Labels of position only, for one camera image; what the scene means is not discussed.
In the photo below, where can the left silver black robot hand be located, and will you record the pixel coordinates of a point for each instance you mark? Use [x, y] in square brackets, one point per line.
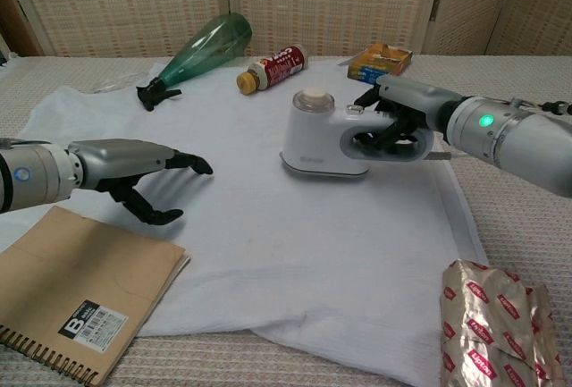
[116, 159]

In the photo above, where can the beige woven table cover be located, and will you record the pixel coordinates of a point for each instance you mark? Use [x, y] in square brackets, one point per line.
[514, 235]

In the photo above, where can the white steam iron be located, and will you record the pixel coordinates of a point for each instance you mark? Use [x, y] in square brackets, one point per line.
[319, 145]

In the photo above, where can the woven rattan folding screen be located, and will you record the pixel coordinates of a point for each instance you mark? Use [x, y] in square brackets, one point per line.
[313, 2]

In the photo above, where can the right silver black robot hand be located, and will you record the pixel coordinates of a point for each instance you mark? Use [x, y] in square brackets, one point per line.
[411, 101]

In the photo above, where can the green plastic spray bottle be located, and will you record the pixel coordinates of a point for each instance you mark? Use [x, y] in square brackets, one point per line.
[205, 52]

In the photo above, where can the silver Lipton foil bag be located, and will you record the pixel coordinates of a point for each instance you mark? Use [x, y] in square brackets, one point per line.
[487, 329]

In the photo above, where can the white towel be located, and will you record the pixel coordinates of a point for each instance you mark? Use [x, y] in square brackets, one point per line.
[268, 235]

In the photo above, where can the red label bottle yellow cap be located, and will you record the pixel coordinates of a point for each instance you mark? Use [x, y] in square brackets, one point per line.
[279, 67]

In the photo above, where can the brown kraft spiral notebook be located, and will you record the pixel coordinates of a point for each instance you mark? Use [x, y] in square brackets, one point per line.
[76, 271]

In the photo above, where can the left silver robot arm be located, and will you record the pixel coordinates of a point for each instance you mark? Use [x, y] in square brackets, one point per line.
[31, 172]

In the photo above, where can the yellow blue cardboard box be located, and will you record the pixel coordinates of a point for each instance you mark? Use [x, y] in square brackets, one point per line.
[375, 65]

